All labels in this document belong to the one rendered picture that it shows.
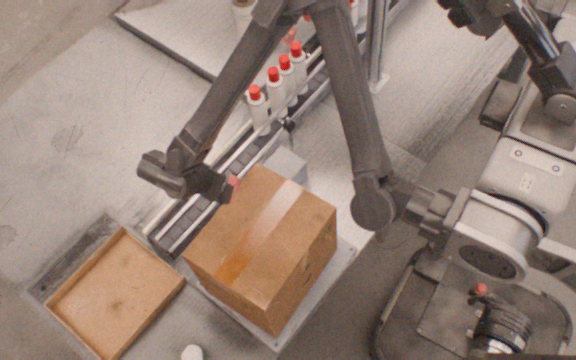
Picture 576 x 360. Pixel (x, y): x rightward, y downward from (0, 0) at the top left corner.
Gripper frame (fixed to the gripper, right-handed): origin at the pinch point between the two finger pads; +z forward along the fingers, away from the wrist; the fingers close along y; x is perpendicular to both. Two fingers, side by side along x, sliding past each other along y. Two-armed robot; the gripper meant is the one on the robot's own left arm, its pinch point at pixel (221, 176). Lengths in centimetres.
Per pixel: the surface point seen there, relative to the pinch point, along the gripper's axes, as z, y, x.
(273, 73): 31.1, 9.7, -24.3
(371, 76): 65, -9, -32
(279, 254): -1.3, -20.8, 10.6
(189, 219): 19.4, 15.0, 22.3
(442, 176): 151, -35, 2
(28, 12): 143, 227, 5
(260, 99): 29.4, 10.2, -16.3
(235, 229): -1.1, -8.3, 10.1
